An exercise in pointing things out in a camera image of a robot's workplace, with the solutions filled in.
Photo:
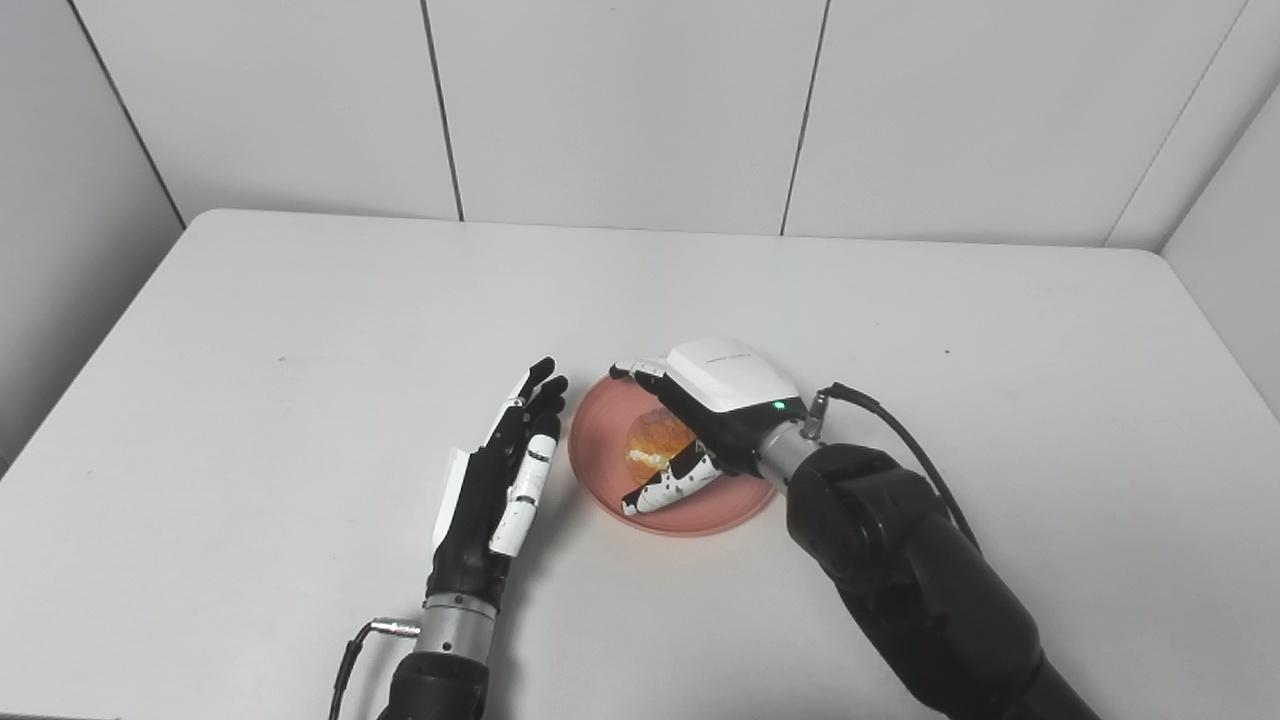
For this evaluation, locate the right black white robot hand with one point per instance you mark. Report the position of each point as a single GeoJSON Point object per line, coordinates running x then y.
{"type": "Point", "coordinates": [730, 385]}

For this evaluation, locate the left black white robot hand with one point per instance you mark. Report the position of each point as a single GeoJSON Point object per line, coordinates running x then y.
{"type": "Point", "coordinates": [475, 510]}

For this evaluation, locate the cream puff pastry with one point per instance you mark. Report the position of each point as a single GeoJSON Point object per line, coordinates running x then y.
{"type": "Point", "coordinates": [655, 440]}

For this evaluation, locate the pink round plate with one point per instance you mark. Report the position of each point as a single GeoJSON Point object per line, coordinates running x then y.
{"type": "Point", "coordinates": [600, 450]}

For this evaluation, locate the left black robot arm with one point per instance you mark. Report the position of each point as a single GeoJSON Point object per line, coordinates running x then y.
{"type": "Point", "coordinates": [445, 675]}

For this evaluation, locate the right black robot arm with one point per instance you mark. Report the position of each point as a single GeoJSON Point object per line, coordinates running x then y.
{"type": "Point", "coordinates": [910, 570]}

